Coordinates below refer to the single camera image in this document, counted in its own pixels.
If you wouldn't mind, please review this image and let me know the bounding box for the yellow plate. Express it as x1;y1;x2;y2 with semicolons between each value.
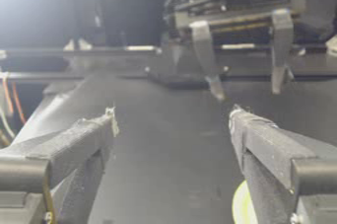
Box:
231;180;261;224

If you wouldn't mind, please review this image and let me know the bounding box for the white tape strip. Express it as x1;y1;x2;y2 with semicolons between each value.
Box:
124;45;159;52
219;43;259;50

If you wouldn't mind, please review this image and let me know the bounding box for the yellow gripper wire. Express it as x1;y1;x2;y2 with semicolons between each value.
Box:
41;163;59;224

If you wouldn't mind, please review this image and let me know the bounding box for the orange cable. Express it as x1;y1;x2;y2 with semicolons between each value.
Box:
11;81;29;124
0;75;16;117

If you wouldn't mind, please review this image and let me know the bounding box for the black table frame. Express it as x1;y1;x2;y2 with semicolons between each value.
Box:
0;43;337;83

